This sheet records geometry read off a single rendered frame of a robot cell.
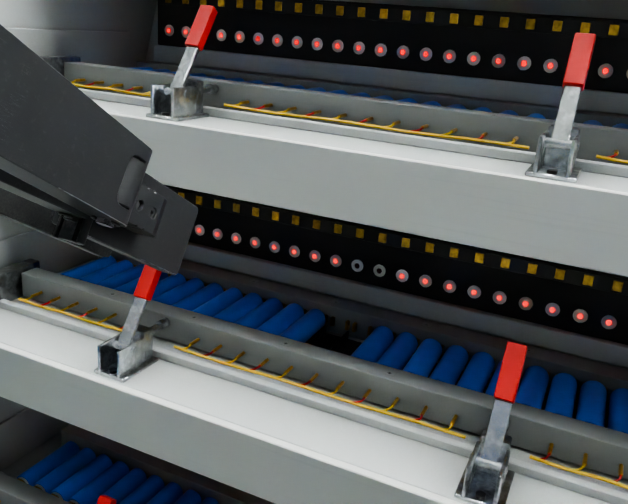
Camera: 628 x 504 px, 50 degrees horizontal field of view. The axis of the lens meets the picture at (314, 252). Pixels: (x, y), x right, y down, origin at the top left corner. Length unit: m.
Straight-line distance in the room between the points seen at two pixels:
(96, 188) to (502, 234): 0.27
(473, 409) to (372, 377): 0.07
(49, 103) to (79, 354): 0.39
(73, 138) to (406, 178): 0.27
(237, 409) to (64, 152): 0.32
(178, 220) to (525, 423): 0.28
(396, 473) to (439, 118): 0.24
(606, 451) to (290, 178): 0.26
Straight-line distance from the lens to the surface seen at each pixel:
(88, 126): 0.18
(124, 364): 0.50
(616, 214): 0.39
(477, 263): 0.55
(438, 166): 0.40
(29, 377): 0.56
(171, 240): 0.27
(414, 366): 0.50
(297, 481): 0.45
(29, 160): 0.17
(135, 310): 0.51
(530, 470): 0.45
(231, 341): 0.52
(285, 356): 0.50
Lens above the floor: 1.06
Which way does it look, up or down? 1 degrees down
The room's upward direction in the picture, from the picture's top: 12 degrees clockwise
